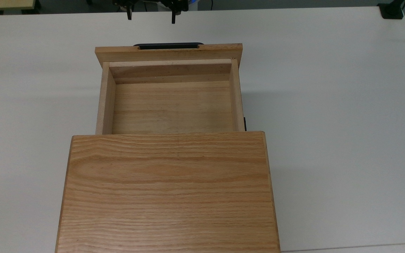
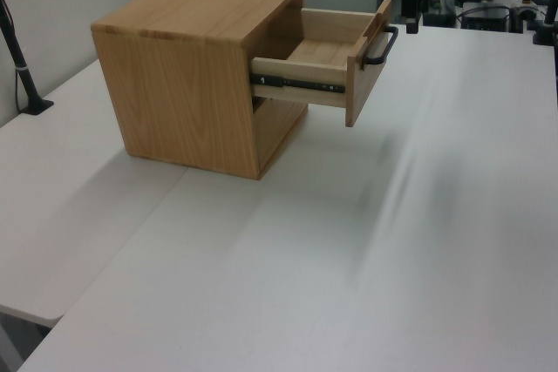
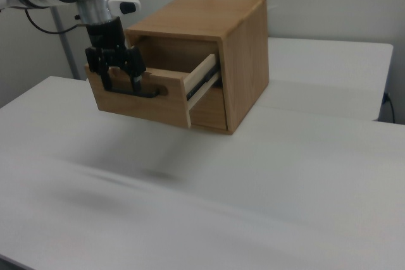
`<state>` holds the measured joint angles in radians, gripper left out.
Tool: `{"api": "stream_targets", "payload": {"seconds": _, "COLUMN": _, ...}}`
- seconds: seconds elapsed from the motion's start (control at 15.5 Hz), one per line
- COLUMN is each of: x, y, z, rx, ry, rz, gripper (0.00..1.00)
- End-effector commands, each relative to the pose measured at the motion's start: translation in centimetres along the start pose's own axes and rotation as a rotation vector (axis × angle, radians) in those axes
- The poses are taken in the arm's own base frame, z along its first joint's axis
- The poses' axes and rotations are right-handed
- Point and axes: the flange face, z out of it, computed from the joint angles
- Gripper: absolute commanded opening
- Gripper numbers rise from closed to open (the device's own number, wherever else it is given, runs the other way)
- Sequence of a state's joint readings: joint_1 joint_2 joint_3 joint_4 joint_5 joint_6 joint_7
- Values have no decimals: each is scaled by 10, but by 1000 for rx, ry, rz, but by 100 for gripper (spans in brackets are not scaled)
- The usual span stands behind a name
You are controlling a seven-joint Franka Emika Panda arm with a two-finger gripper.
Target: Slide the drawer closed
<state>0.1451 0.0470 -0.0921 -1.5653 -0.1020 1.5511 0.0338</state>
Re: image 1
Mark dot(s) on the light wooden side table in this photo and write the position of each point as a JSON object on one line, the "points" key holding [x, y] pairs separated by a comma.
{"points": [[4, 3]]}

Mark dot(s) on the black pole with table clamp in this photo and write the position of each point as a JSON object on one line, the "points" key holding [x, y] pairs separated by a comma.
{"points": [[391, 11]]}

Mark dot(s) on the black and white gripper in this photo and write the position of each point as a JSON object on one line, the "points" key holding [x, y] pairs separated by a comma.
{"points": [[174, 3]]}

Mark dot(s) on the wooden drawer cabinet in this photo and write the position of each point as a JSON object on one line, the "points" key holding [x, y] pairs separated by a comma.
{"points": [[169, 193]]}

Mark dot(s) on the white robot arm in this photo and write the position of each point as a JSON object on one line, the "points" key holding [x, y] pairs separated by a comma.
{"points": [[193, 1]]}

